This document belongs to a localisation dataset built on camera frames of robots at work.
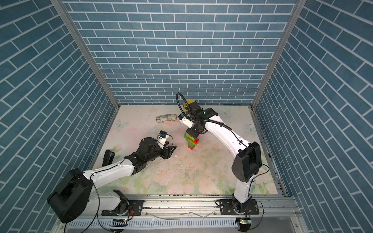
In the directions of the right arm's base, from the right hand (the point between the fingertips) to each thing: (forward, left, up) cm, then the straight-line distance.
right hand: (194, 131), depth 84 cm
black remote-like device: (-13, +53, -16) cm, 57 cm away
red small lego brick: (-2, +2, -17) cm, 17 cm away
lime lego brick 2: (-4, +1, -7) cm, 8 cm away
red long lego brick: (-3, -1, -5) cm, 6 cm away
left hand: (-7, +10, -5) cm, 14 cm away
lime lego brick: (-1, +4, -4) cm, 6 cm away
